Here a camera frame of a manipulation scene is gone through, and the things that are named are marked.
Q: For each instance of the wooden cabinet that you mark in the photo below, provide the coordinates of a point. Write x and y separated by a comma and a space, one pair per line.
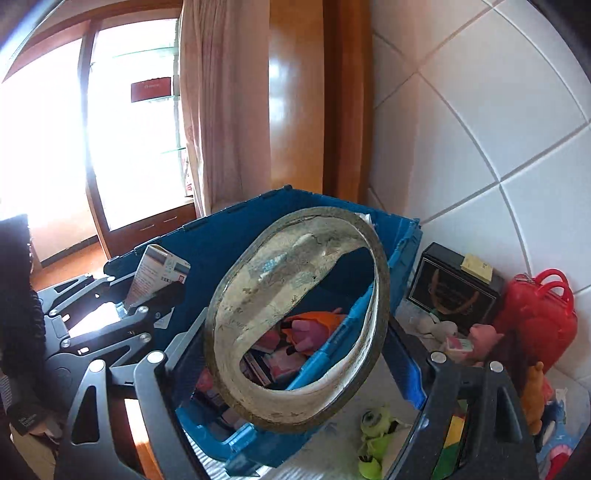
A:
300, 92

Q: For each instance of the red sign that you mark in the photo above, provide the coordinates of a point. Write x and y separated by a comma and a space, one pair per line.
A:
150, 88

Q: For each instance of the pink pig plush dark dress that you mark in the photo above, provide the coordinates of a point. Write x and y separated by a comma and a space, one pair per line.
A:
485, 337

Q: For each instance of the wooden glass door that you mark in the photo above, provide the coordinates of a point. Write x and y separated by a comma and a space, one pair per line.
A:
94, 194

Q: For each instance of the small pink white box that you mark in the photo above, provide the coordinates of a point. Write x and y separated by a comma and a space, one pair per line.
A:
459, 347

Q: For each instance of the green one-eyed monster toy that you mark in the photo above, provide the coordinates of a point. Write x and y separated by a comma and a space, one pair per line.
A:
374, 424

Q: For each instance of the black box gold print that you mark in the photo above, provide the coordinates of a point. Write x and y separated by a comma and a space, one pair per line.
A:
448, 295

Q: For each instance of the white medicine box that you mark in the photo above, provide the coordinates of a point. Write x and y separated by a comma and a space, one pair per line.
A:
152, 272

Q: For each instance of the beige curtain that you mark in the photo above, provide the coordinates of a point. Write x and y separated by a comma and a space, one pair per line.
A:
221, 106

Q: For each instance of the yellow sticky note pad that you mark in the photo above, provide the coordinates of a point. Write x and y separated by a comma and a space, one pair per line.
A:
478, 267

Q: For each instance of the worn tape roll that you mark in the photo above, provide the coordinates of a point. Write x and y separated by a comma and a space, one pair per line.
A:
226, 332

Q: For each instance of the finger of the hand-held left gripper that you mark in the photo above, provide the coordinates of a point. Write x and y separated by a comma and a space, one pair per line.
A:
78, 288
138, 318

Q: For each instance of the red plastic case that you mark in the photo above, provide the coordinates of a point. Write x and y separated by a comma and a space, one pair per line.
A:
540, 318

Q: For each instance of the blue plastic crate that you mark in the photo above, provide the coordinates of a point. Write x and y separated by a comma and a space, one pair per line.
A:
207, 244

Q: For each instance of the pink pig plush orange dress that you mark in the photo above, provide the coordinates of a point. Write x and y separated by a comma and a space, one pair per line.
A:
304, 334

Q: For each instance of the blue plush lightning print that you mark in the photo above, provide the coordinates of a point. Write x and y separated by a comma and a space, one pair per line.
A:
561, 443

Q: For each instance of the brown bear plush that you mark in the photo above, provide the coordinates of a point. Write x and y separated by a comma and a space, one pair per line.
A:
535, 392

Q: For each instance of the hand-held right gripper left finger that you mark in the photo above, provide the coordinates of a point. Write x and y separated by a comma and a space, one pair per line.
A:
178, 369

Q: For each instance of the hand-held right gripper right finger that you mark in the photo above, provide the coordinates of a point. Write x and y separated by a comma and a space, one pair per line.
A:
418, 364

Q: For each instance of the small white plush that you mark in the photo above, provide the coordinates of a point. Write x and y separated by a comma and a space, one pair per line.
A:
438, 328

